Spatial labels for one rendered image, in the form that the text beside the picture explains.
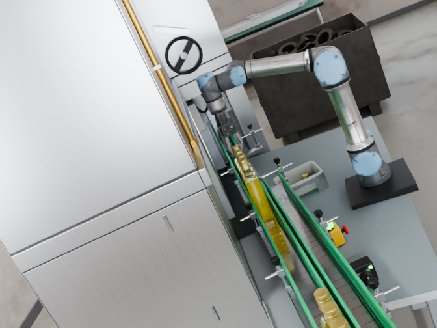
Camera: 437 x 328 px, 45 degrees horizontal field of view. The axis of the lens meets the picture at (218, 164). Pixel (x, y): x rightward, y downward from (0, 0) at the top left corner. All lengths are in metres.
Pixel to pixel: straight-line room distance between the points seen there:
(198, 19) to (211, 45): 0.16
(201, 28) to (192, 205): 1.68
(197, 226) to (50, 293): 0.49
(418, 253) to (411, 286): 0.17
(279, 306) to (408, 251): 0.53
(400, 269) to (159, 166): 0.90
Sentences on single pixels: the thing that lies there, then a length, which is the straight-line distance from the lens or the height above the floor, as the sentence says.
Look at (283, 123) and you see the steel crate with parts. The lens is 5.15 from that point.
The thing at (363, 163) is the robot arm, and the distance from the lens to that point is 2.20.
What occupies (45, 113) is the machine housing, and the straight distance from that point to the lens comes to 1.49.
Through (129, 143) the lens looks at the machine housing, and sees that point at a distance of 1.49.
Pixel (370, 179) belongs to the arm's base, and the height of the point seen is 0.80.
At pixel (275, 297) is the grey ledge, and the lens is 1.77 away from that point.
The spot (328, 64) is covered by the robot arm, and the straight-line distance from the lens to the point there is 2.06.
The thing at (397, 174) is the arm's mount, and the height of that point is 0.78.
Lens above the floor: 1.90
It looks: 20 degrees down
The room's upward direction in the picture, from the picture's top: 25 degrees counter-clockwise
